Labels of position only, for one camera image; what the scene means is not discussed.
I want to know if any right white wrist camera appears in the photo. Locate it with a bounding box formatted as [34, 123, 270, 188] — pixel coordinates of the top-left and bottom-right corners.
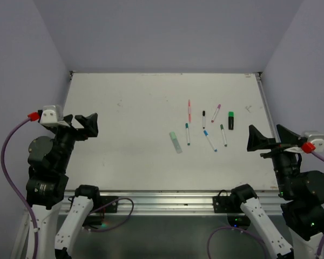
[301, 131, 324, 153]

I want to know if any black green highlighter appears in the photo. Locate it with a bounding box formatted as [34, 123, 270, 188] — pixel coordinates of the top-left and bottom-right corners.
[228, 111, 234, 130]

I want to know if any blue capped white marker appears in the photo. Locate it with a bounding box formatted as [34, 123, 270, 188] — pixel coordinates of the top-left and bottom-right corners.
[204, 130, 218, 152]

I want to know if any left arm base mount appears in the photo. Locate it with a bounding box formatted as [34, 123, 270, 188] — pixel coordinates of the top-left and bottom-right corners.
[67, 195, 119, 230]

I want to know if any teal capped white marker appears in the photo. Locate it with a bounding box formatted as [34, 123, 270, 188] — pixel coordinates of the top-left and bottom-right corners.
[185, 123, 191, 146]

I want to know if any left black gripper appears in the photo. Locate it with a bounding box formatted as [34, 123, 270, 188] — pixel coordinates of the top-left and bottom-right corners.
[49, 112, 98, 172]

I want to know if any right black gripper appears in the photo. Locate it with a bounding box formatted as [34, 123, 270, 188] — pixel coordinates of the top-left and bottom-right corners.
[248, 122, 305, 195]

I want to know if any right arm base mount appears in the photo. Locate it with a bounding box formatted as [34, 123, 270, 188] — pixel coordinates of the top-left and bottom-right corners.
[212, 190, 251, 230]

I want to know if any black capped white marker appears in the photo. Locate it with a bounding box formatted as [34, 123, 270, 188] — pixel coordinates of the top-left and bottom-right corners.
[202, 110, 206, 129]

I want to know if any aluminium rail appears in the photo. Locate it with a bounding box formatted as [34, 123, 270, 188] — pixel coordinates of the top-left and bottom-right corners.
[60, 190, 285, 216]

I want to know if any dark green capped marker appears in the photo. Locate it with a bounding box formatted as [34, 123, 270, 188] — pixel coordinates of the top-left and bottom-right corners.
[220, 124, 228, 147]

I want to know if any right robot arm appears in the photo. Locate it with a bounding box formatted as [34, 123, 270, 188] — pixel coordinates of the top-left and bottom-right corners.
[229, 125, 324, 258]

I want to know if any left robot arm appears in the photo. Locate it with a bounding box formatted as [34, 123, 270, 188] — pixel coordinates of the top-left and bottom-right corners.
[26, 106, 102, 258]

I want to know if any pink pen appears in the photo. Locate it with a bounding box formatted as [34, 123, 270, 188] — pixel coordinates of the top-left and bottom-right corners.
[188, 99, 192, 123]

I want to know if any purple capped marker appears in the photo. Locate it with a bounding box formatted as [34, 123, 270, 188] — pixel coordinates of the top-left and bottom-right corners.
[211, 104, 221, 123]

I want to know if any light green highlighter body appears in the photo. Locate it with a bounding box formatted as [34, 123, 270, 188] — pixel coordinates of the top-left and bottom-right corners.
[169, 132, 182, 154]

